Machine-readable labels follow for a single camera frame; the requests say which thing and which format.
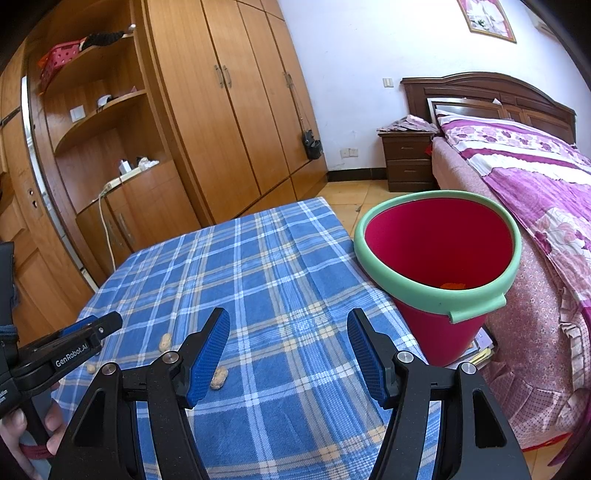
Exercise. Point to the framed wall picture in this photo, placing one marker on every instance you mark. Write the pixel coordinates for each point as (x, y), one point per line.
(487, 18)

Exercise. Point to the red basket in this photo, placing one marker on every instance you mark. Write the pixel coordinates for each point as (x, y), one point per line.
(60, 62)

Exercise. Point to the dark wooden headboard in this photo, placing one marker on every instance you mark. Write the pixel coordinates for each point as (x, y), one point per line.
(475, 87)

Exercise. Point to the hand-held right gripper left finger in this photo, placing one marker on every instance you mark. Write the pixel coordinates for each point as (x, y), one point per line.
(207, 355)

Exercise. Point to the blue plaid tablecloth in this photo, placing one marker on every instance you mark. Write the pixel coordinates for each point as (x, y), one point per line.
(286, 300)

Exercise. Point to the white crumpled paper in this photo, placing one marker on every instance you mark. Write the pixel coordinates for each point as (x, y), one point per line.
(147, 162)

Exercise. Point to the bed with pink bedspread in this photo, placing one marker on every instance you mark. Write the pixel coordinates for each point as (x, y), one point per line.
(535, 332)

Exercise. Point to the white air conditioner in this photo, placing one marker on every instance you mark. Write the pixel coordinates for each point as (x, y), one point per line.
(544, 24)

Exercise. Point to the wall socket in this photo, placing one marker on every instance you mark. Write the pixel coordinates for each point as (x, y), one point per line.
(349, 153)

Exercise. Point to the red cloth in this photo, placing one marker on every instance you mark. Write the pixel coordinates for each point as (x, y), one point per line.
(549, 443)

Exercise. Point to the red bucket with green rim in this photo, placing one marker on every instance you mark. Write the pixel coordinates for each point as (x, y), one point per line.
(429, 240)

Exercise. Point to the folded floral cloth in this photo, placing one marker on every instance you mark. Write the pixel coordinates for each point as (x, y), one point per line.
(408, 124)

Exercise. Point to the beige power strip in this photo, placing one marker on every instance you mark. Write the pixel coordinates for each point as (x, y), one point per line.
(121, 180)

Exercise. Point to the white switch box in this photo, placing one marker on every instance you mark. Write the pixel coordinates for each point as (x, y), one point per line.
(77, 113)

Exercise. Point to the stack of papers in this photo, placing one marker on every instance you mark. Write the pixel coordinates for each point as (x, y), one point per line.
(480, 350)

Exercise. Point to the bed with purple quilt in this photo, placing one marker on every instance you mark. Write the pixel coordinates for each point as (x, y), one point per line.
(531, 184)

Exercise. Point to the person's left hand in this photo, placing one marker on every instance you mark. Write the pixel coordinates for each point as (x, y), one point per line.
(14, 424)

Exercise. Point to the dark wooden nightstand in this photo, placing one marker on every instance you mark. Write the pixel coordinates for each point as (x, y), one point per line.
(408, 161)

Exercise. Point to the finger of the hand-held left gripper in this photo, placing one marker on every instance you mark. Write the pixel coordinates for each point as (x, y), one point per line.
(81, 325)
(108, 323)

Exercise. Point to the black cloth item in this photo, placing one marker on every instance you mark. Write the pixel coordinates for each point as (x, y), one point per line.
(101, 39)

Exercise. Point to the black hanging bag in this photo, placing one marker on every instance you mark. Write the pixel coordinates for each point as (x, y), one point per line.
(311, 146)

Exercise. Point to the wooden door with metal strip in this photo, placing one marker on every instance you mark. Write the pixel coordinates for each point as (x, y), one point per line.
(27, 194)

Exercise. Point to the small white black item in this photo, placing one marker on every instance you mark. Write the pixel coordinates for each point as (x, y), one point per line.
(104, 100)

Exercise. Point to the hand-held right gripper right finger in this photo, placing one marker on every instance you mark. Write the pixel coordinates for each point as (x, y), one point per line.
(369, 355)

